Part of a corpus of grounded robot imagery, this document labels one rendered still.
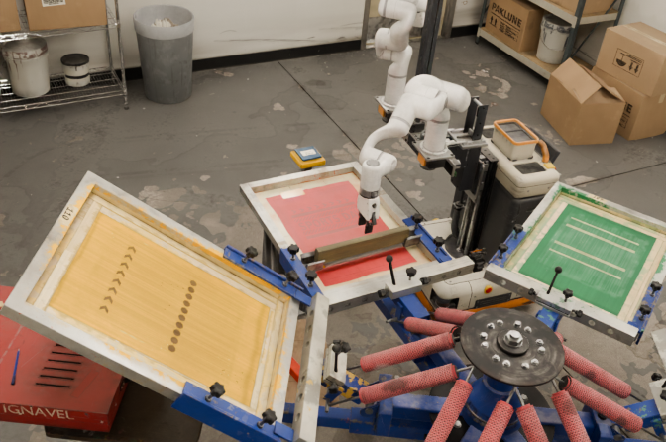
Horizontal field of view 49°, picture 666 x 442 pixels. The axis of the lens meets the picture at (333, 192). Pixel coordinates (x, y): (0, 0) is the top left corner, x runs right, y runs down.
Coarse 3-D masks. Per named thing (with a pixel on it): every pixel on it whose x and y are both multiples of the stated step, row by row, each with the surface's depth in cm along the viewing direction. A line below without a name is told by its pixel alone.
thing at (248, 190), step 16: (288, 176) 327; (304, 176) 328; (320, 176) 332; (240, 192) 320; (256, 192) 321; (384, 192) 322; (256, 208) 306; (272, 224) 298; (400, 224) 308; (272, 240) 293; (432, 256) 289; (400, 272) 280; (336, 288) 269
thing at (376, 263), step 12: (312, 192) 324; (324, 192) 325; (336, 192) 326; (348, 192) 326; (360, 228) 306; (384, 228) 307; (384, 252) 294; (396, 252) 295; (408, 252) 295; (372, 264) 287; (384, 264) 288; (396, 264) 289
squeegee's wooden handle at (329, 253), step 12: (396, 228) 290; (408, 228) 291; (348, 240) 282; (360, 240) 282; (372, 240) 284; (384, 240) 288; (396, 240) 291; (324, 252) 276; (336, 252) 279; (348, 252) 282; (360, 252) 285
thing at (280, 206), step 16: (304, 192) 324; (288, 208) 313; (288, 224) 304; (304, 240) 296; (320, 240) 297; (336, 240) 298; (320, 272) 281; (336, 272) 282; (352, 272) 283; (368, 272) 283
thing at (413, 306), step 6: (396, 300) 262; (402, 300) 259; (408, 300) 259; (414, 300) 260; (402, 306) 259; (408, 306) 257; (414, 306) 257; (420, 306) 257; (402, 312) 260; (408, 312) 256; (414, 312) 255; (420, 312) 255; (426, 312) 255; (420, 318) 253; (426, 318) 255
